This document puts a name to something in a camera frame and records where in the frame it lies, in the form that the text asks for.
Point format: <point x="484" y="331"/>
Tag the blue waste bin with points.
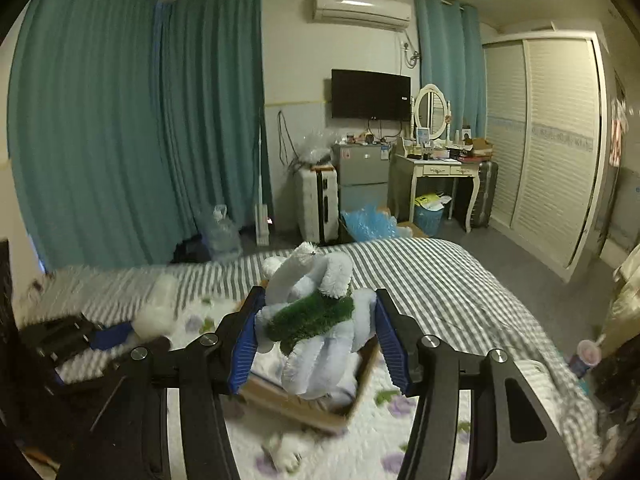
<point x="428" y="220"/>

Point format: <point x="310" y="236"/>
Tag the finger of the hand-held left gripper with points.
<point x="112" y="336"/>

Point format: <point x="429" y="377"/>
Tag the dark floor bag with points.
<point x="190" y="251"/>

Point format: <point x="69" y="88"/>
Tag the white sliding door wardrobe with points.
<point x="545" y="150"/>

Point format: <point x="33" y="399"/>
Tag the clear water jug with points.
<point x="222" y="237"/>

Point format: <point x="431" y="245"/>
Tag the small white plush toy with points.
<point x="282" y="452"/>

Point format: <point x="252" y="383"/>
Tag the white air conditioner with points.
<point x="362" y="10"/>

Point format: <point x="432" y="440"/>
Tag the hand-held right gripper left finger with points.
<point x="244" y="347"/>

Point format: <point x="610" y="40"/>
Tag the white floral fleece blanket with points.
<point x="360" y="440"/>

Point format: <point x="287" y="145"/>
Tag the white dressing table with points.
<point x="440" y="170"/>

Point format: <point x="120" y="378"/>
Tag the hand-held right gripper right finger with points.
<point x="395" y="352"/>

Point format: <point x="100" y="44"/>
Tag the striped grey white bed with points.
<point x="450" y="285"/>

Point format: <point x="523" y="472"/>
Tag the white stick vacuum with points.
<point x="261" y="220"/>

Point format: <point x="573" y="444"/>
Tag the narrow teal curtain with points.
<point x="450" y="60"/>

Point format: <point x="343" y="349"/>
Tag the clear plastic bag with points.
<point x="315" y="147"/>

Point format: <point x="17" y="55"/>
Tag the white suitcase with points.
<point x="317" y="205"/>

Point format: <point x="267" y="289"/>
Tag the dark suitcase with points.
<point x="484" y="190"/>

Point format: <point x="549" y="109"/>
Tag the wide teal curtain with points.
<point x="100" y="135"/>

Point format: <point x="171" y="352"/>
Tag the blue plastic wrap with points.
<point x="372" y="222"/>

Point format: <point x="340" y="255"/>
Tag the pink cup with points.
<point x="586" y="357"/>

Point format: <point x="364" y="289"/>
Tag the cardboard box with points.
<point x="320" y="412"/>

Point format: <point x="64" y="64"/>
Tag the black wall television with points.
<point x="370" y="95"/>

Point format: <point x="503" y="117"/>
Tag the oval vanity mirror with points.
<point x="431" y="110"/>

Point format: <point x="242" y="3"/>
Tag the grey mini fridge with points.
<point x="361" y="175"/>

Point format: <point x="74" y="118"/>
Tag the white plush toy green scarf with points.
<point x="315" y="310"/>

